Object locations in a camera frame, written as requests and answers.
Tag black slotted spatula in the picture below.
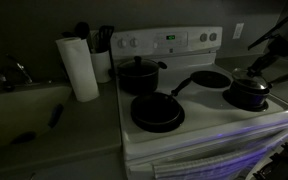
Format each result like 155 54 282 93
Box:
96 25 115 53

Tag right black stove burner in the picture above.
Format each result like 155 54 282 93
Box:
130 77 193 129

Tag metal faucet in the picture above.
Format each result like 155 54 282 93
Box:
0 53 52 92

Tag large black pot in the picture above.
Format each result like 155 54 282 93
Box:
117 59 168 94

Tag coil burner under frying pan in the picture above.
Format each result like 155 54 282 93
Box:
131 106 186 134

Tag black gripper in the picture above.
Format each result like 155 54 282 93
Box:
247 33 288 78

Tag bare black coil burner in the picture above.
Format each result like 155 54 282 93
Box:
189 70 232 89

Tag glass lid with black knob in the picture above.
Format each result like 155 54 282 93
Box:
232 68 271 92

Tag white paper towel roll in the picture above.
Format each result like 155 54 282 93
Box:
54 36 101 103

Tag white utensil holder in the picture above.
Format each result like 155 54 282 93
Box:
89 49 113 84

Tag black spoon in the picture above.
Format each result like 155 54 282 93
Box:
74 21 94 53

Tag small black saucepan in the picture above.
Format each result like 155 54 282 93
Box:
229 72 288 109

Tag black equipment stand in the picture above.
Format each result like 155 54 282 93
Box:
252 141 288 180

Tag dark object in sink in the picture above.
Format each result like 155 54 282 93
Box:
9 131 37 146

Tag blue handled brush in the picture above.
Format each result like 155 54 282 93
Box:
47 104 65 129

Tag striped dish towel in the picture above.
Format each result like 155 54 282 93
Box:
152 146 272 180

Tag white wall outlet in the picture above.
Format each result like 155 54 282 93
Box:
232 22 245 40

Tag white electric stove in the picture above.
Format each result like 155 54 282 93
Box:
109 26 288 180

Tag large pot lid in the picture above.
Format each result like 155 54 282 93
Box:
117 55 160 77

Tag pale kitchen sink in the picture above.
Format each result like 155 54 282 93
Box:
0 84 73 151

